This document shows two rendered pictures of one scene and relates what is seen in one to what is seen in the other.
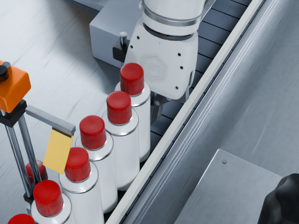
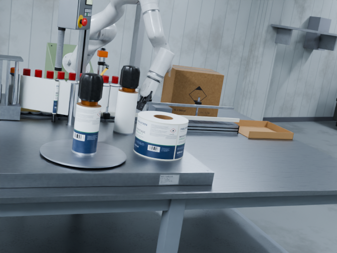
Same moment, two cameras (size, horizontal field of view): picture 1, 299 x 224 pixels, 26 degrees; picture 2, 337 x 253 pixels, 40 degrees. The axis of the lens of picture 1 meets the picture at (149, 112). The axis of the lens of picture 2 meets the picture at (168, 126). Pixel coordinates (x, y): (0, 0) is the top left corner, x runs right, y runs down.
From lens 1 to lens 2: 1.95 m
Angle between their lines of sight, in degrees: 49
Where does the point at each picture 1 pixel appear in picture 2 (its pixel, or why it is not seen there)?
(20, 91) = (104, 54)
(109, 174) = (113, 96)
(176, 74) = (146, 88)
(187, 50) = (152, 82)
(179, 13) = (153, 69)
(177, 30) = (151, 74)
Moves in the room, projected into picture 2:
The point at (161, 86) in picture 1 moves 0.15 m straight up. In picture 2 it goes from (143, 92) to (147, 62)
